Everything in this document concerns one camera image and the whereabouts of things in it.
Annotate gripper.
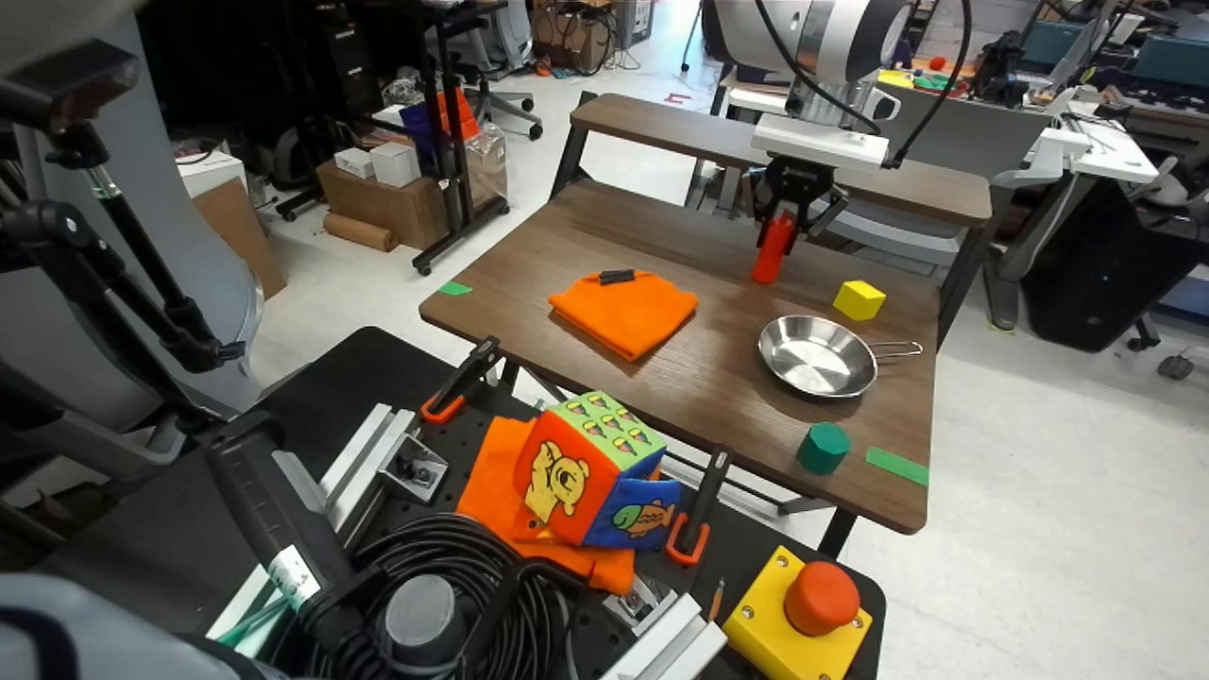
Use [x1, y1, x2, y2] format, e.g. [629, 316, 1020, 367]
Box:
[753, 156, 850, 239]

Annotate red ketchup bottle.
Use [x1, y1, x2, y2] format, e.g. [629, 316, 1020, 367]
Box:
[751, 212, 796, 285]

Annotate steel pan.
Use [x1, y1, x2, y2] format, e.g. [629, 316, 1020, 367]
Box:
[758, 314, 925, 400]

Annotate yellow block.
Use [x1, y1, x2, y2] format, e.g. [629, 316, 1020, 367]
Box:
[832, 280, 887, 322]

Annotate wooden bench table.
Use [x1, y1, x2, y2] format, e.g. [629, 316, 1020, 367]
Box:
[551, 92, 995, 230]

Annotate grey chair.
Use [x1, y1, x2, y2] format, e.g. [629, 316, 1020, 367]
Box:
[824, 83, 1054, 280]

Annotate folded orange cloth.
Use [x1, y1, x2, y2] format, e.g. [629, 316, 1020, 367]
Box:
[548, 270, 700, 365]

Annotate green cylinder block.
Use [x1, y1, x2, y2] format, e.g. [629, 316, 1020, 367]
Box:
[795, 421, 852, 476]

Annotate open cardboard box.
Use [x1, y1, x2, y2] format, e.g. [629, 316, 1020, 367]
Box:
[532, 3, 617, 75]

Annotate black and orange clamp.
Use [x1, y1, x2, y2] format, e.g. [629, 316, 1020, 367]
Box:
[419, 336, 502, 425]
[665, 445, 735, 568]

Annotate white desk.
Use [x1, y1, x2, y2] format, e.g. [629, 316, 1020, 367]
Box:
[982, 118, 1163, 332]

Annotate office chair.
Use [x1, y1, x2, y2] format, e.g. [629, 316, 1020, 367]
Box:
[451, 0, 546, 143]

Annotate soft picture cube toy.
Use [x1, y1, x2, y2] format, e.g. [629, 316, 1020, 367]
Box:
[512, 391, 682, 550]

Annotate black rolling rack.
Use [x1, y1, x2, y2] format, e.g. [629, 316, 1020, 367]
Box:
[408, 0, 513, 277]

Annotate large cardboard box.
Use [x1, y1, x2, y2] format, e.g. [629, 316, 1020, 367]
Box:
[315, 123, 512, 252]

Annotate yellow emergency stop button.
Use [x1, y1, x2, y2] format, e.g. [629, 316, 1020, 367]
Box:
[722, 545, 875, 680]

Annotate roll of brown paper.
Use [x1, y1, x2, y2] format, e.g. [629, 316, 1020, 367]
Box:
[322, 211, 403, 254]

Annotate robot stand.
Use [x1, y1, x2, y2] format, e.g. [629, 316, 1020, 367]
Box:
[0, 326, 889, 680]

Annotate black device with white label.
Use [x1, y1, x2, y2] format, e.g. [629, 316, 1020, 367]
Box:
[202, 412, 362, 617]

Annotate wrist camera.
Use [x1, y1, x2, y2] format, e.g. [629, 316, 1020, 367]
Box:
[751, 115, 891, 173]

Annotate aluminium bracket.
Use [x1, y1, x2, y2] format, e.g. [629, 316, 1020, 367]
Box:
[319, 403, 451, 532]
[597, 572, 730, 680]

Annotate coil of black cable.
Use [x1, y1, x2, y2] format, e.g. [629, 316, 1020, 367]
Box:
[300, 513, 610, 680]

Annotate camera on mount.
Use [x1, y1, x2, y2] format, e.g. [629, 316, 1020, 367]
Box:
[0, 40, 248, 379]

